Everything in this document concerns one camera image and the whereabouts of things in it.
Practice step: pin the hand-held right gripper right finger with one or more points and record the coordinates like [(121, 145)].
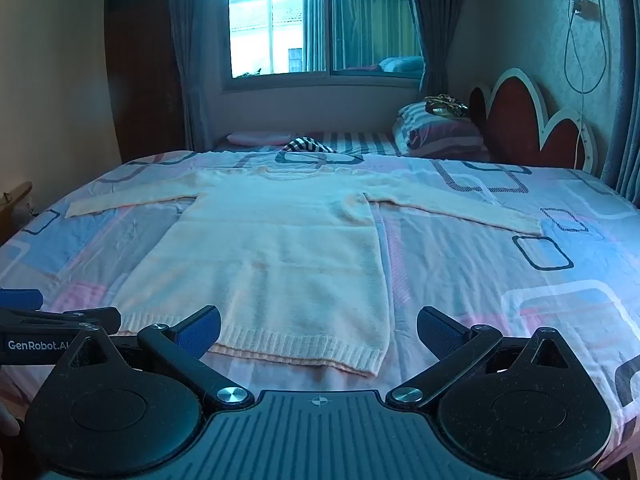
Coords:
[(437, 332)]

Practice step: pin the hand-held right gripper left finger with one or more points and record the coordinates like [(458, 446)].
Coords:
[(200, 332)]

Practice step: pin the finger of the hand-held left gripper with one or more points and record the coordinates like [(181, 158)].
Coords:
[(60, 318), (20, 299)]

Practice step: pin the cream knitted sweater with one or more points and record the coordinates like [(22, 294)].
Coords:
[(280, 260)]

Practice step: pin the patterned pink blue bed sheet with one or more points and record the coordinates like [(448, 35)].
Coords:
[(475, 260)]

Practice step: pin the wooden furniture edge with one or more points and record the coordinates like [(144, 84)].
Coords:
[(15, 205)]

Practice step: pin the striped pillow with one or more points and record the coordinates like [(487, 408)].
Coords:
[(440, 132)]

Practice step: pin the pink pillow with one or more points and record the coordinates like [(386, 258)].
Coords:
[(255, 138)]

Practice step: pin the black white striped cloth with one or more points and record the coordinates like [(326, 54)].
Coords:
[(307, 145)]

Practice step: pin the dark item on pillow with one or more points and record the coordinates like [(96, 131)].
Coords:
[(445, 105)]

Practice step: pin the red white scalloped headboard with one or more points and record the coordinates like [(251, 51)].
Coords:
[(520, 120)]

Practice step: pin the dark brown wardrobe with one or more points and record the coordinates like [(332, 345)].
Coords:
[(142, 70)]

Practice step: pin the blue grey curtain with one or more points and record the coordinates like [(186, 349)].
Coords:
[(627, 85)]

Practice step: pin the sliding glass window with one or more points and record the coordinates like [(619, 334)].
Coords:
[(320, 25)]

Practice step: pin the wall socket with charger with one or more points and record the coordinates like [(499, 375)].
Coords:
[(585, 7)]

